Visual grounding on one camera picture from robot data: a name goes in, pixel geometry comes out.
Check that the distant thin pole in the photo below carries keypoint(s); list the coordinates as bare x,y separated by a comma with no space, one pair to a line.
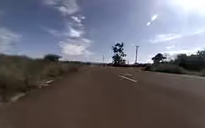
103,60

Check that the tall slender tree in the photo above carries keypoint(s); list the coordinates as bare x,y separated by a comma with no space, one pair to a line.
118,53

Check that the utility pole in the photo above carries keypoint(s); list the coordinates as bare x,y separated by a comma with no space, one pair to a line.
136,54

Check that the reddish grey asphalt road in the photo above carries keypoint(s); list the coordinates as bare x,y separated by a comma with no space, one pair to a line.
100,100

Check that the grass verge with dirt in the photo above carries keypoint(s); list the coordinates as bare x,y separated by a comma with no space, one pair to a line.
176,71

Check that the dark bushes and trees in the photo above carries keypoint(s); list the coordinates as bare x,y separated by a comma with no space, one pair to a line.
186,63

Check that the dry grass verge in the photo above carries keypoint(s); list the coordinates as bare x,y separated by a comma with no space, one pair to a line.
13,75

